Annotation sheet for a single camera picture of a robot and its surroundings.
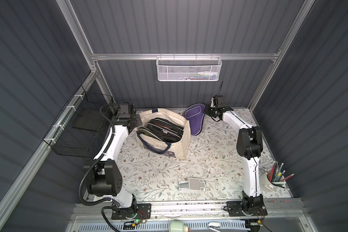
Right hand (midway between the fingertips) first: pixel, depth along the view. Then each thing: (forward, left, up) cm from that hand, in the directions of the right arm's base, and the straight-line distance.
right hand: (206, 108), depth 103 cm
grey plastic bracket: (-50, +11, -9) cm, 52 cm away
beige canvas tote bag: (-35, +20, +3) cm, 40 cm away
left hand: (-18, +45, +8) cm, 49 cm away
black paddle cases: (-21, +29, +2) cm, 36 cm away
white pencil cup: (-51, -26, -4) cm, 57 cm away
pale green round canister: (-69, +20, -4) cm, 72 cm away
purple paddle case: (0, +8, -4) cm, 9 cm away
